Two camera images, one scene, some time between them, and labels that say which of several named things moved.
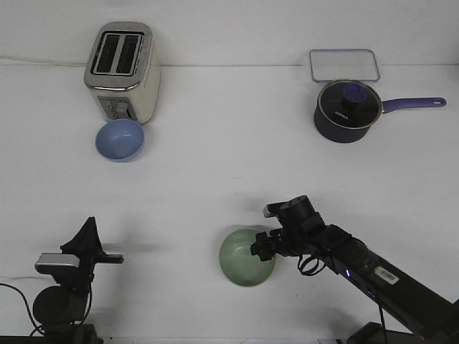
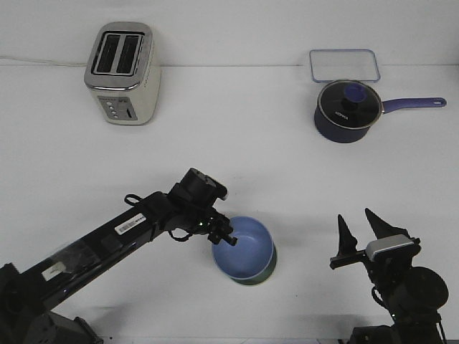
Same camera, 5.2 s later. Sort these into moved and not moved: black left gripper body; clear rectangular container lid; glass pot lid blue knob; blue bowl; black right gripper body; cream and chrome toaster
Moved: black right gripper body; black left gripper body; blue bowl
Not moved: clear rectangular container lid; glass pot lid blue knob; cream and chrome toaster
